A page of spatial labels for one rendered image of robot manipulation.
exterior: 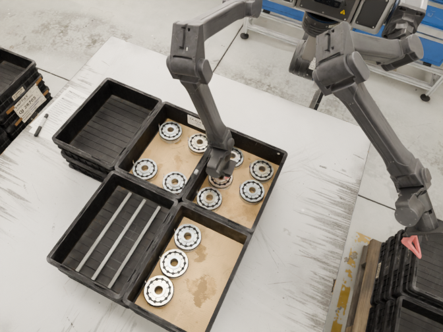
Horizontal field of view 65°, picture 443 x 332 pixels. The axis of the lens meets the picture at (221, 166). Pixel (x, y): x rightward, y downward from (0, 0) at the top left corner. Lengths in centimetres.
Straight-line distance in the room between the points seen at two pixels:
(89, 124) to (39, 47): 186
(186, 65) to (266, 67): 227
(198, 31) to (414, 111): 261
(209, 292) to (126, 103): 95
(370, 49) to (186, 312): 100
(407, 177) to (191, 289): 80
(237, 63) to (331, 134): 147
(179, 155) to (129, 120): 30
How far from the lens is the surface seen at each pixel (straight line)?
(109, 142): 162
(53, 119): 194
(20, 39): 362
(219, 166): 123
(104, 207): 147
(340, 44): 86
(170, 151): 155
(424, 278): 200
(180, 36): 93
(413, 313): 205
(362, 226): 253
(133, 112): 170
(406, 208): 101
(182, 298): 132
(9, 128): 245
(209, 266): 134
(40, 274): 159
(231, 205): 143
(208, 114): 106
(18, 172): 183
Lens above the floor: 213
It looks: 59 degrees down
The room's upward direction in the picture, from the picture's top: 7 degrees clockwise
